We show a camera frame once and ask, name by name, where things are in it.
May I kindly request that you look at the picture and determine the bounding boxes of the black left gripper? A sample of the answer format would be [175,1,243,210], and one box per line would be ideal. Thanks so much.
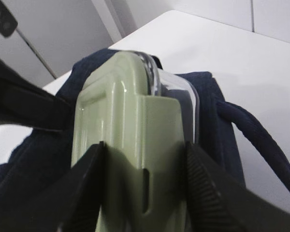
[0,0,18,38]

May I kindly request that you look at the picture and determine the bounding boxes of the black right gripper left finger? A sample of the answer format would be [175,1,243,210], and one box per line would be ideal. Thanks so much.
[4,142,105,232]

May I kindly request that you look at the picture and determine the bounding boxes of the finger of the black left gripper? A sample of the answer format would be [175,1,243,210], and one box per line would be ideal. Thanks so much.
[0,59,72,131]

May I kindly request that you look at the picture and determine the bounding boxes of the navy blue lunch bag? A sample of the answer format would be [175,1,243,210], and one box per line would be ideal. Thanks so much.
[0,48,290,232]

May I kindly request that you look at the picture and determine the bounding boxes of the green lidded glass container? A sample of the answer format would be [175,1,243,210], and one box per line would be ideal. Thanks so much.
[72,51,200,232]

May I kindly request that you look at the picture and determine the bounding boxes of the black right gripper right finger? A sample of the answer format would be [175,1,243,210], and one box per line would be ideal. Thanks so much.
[183,142,290,232]

